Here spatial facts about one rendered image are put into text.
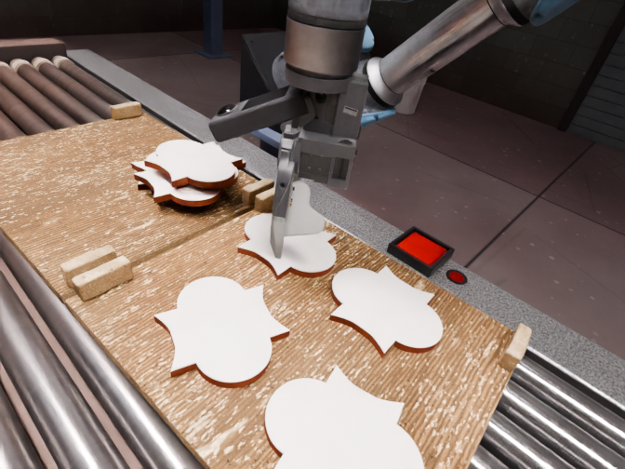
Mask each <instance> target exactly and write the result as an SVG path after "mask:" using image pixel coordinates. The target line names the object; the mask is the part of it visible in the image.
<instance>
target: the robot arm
mask: <svg viewBox="0 0 625 469"><path fill-rule="evenodd" d="M371 1H396V2H401V3H406V2H410V1H412V0H288V9H287V16H286V38H285V50H284V51H283V52H282V53H281V54H280V55H279V56H278V57H277V58H276V59H275V60H274V62H273V79H274V82H275V84H276V85H277V87H278V89H276V90H274V91H271V92H268V93H265V94H262V95H259V96H257V97H255V98H252V99H249V100H244V101H242V102H239V103H236V104H228V105H225V106H223V107H222V108H221V109H220V110H219V111H218V112H217V114H216V115H215V116H214V118H213V119H212V120H211V121H210V123H209V124H208V127H209V129H210V131H211V133H212V134H213V136H214V138H215V140H216V141H217V142H223V141H227V140H230V139H233V138H238V137H241V136H242V135H245V134H247V133H251V132H254V131H257V130H260V129H263V128H266V127H270V126H273V125H276V124H280V123H282V124H281V126H280V128H281V130H282V132H283V133H282V135H281V139H280V143H279V151H278V158H277V171H278V172H277V178H276V184H275V190H274V199H273V213H272V224H271V237H270V243H271V246H272V249H273V254H274V257H275V258H276V259H280V260H281V256H282V250H283V244H284V238H285V237H286V236H295V235H316V234H319V233H321V232H322V231H323V230H324V228H325V223H326V221H325V218H324V216H323V215H321V214H320V213H318V212H317V211H316V210H314V209H313V208H312V207H311V206H310V194H311V190H310V187H309V185H308V184H307V183H306V182H304V181H301V179H302V178H303V179H308V180H313V182H318V183H323V184H327V187H333V188H338V189H343V190H347V188H348V183H349V178H350V175H351V170H352V163H354V156H355V155H357V152H358V150H356V141H357V140H358V139H359V135H360V131H361V128H363V127H368V126H370V125H373V124H376V123H378V122H380V121H382V120H385V119H387V118H389V117H391V116H393V115H395V108H394V106H396V105H397V104H399V103H400V102H401V100H402V98H403V94H404V92H405V91H407V90H408V89H410V88H412V87H413V86H414V85H416V84H417V83H419V82H420V81H422V80H423V79H425V78H427V77H428V76H430V75H431V74H433V73H435V72H436V71H438V70H439V69H441V68H443V67H444V66H446V65H447V64H448V63H449V62H451V61H452V60H454V59H456V58H458V57H459V56H461V55H462V54H464V53H465V52H467V51H468V50H470V49H471V48H473V47H475V46H477V45H478V44H480V43H481V42H483V41H484V40H486V39H487V38H488V37H490V36H491V35H493V34H495V33H496V32H498V31H499V30H501V29H502V28H504V27H505V26H507V25H514V26H519V27H522V26H524V25H525V24H527V23H528V22H530V23H531V24H533V25H534V26H540V25H542V24H544V23H546V22H548V21H549V20H551V19H553V18H554V17H556V16H558V15H559V14H561V13H562V12H564V11H565V10H567V9H568V8H569V7H571V6H573V5H574V4H575V3H577V1H578V0H458V1H457V2H456V3H455V4H453V5H452V6H451V7H449V8H448V9H447V10H445V11H444V12H443V13H441V14H440V15H439V16H438V17H436V18H435V19H434V20H432V21H431V22H429V23H428V24H427V25H426V26H424V27H423V28H422V29H420V30H419V31H418V32H416V33H415V34H414V35H412V36H411V37H410V38H408V39H407V40H406V41H405V42H404V43H403V44H401V45H400V46H399V47H397V48H396V49H395V50H393V51H392V52H391V53H389V54H388V55H387V56H386V57H384V58H380V57H373V58H371V56H370V54H369V51H371V50H372V47H373V46H374V36H373V34H372V32H371V30H370V29H369V27H368V26H367V19H368V14H369V9H370V5H371ZM323 93H325V95H323ZM357 136H358V137H357ZM333 167H334V168H333ZM292 190H293V191H294V195H293V201H292V207H290V201H291V195H292Z"/></svg>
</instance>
